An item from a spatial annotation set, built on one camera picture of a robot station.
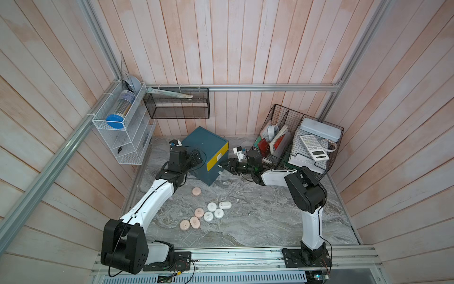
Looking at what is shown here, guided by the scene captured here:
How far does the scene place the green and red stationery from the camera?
1.03 m

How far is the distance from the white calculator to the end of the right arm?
269 millimetres

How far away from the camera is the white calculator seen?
0.84m

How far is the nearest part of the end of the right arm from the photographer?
2.61 ft
